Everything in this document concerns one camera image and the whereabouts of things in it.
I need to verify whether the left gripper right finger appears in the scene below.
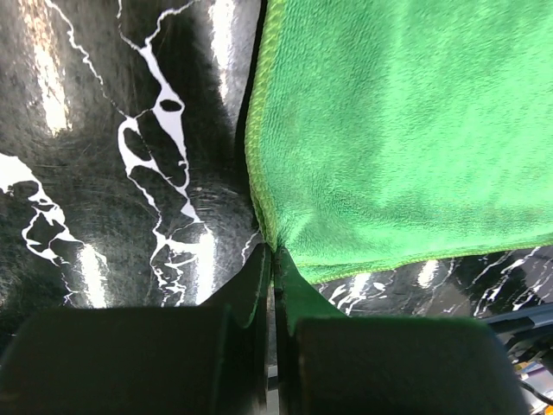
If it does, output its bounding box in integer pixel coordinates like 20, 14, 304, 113
274, 248, 529, 414

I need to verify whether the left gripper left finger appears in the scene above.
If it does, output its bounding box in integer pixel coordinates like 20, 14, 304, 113
1, 244, 271, 414

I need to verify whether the green microfibre towel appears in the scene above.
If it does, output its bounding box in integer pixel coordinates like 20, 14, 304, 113
245, 1, 552, 284

